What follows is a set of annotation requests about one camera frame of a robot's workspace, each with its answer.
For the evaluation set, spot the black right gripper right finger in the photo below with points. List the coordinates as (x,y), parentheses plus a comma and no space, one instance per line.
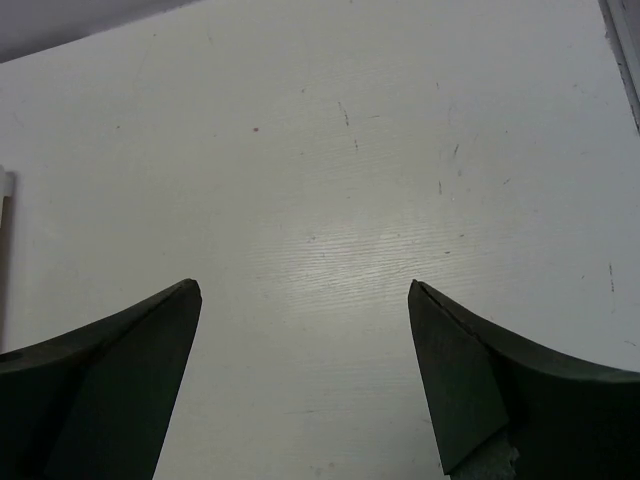
(504,407)

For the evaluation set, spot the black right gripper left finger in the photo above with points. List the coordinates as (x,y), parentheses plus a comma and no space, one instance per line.
(96,402)

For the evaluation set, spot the white dish rack drip tray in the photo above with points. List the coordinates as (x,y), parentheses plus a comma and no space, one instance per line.
(8,182)

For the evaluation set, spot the aluminium table edge rail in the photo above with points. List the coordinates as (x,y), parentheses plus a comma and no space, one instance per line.
(621,18)

